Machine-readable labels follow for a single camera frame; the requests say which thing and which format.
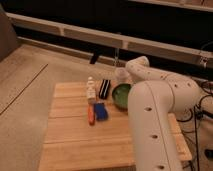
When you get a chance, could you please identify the green ceramic bowl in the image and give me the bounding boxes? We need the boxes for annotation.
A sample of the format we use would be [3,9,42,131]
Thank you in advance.
[112,83,131,110]

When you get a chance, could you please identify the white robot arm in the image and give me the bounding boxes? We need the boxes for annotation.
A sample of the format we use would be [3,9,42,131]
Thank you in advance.
[125,56,200,171]

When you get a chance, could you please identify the black white striped box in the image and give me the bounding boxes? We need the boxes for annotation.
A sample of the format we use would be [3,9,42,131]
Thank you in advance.
[99,80,111,99]

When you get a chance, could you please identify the white small bottle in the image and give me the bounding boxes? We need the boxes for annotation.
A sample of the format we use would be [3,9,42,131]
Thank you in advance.
[86,77,96,104]

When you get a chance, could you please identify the white plastic cup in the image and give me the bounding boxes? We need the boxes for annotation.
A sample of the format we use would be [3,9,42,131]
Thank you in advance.
[115,67,130,83]

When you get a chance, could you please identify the orange carrot toy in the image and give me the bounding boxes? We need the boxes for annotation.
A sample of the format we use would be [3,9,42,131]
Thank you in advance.
[88,104,95,125]

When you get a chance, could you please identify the black bracket on floor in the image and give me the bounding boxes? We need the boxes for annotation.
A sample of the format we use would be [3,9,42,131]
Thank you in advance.
[89,53,100,64]

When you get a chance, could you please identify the white metal rail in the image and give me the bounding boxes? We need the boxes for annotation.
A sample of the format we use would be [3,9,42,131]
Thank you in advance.
[6,12,213,67]

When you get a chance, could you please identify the black cables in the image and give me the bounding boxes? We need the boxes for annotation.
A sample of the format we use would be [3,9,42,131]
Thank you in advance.
[176,79,213,171]

